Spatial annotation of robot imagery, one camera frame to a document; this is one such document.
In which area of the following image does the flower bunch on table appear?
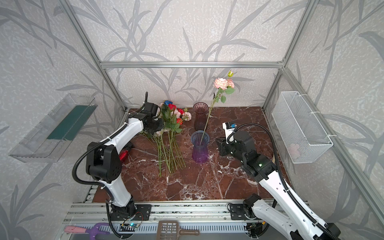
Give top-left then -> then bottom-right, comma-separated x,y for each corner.
141,101 -> 192,177

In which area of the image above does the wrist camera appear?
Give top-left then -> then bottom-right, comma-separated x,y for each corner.
141,102 -> 159,119
223,122 -> 236,144

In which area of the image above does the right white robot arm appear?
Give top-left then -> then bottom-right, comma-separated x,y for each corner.
216,122 -> 341,240

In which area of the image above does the brown plastic scoop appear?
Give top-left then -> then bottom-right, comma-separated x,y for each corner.
156,221 -> 200,240

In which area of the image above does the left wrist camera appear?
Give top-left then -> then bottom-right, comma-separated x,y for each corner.
141,102 -> 159,119

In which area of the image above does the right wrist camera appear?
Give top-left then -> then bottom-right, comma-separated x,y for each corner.
223,122 -> 236,144

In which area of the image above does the clear plastic tray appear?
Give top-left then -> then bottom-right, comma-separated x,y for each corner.
9,94 -> 98,163

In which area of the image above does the purple glass vase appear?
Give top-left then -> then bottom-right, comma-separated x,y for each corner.
191,131 -> 210,164

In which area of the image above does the red handheld tool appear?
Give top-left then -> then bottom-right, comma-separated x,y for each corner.
119,142 -> 134,164

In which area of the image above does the white wire basket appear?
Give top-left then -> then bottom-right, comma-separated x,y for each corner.
272,91 -> 333,164

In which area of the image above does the white pink-edged rose stem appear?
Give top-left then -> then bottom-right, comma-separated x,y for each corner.
200,71 -> 235,144

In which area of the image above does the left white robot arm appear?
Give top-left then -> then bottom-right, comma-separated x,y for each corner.
72,93 -> 164,219

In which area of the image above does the dark red glass vase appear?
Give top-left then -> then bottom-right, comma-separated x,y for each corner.
193,102 -> 209,131

